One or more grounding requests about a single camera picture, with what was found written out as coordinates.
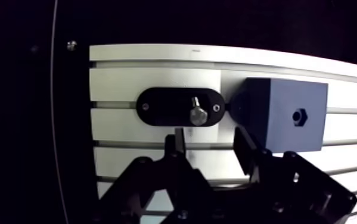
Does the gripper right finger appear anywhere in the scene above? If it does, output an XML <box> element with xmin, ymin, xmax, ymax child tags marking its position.
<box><xmin>220</xmin><ymin>126</ymin><xmax>357</xmax><ymax>224</ymax></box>

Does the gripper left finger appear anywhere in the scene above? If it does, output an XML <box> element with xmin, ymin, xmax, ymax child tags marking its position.
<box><xmin>94</xmin><ymin>127</ymin><xmax>221</xmax><ymax>224</ymax></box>

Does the steel bolt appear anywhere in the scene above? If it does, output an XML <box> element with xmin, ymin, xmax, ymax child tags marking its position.
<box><xmin>189</xmin><ymin>97</ymin><xmax>209</xmax><ymax>126</ymax></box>

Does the black oval holder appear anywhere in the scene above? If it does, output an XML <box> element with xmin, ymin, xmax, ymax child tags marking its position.
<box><xmin>135</xmin><ymin>87</ymin><xmax>226</xmax><ymax>127</ymax></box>

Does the dark blue-grey block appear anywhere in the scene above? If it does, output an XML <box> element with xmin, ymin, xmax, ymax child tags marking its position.
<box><xmin>228</xmin><ymin>77</ymin><xmax>329</xmax><ymax>154</ymax></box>

